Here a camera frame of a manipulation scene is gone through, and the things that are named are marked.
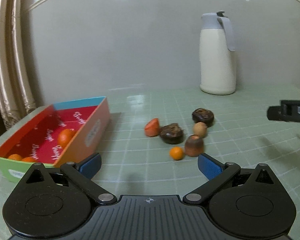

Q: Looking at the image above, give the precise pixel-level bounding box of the dark mangosteen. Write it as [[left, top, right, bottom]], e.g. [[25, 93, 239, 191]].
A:
[[159, 123, 184, 145], [192, 108, 215, 127]]

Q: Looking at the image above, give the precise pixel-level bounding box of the orange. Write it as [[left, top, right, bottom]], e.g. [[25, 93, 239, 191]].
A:
[[21, 157, 37, 163], [8, 154, 23, 161], [57, 129, 76, 148]]

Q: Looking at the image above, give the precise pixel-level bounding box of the beige satin curtain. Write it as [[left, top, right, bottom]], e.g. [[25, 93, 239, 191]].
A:
[[0, 0, 36, 129]]

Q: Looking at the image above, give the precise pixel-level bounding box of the brown cup-shaped fruit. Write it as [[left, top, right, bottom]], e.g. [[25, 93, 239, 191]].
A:
[[184, 134, 204, 157]]

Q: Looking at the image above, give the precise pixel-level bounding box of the red strawberry piece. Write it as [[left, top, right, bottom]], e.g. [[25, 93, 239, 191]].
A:
[[144, 118, 160, 137]]

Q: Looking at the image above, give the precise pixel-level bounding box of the tan round longan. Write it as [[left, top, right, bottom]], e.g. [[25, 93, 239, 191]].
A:
[[193, 122, 207, 138]]

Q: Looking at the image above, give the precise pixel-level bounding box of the colourful cardboard box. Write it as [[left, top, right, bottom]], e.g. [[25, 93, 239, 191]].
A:
[[0, 96, 110, 182]]

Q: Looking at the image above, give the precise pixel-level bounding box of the cream thermos jug grey lid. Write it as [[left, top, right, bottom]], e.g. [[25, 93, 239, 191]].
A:
[[199, 11, 236, 95]]

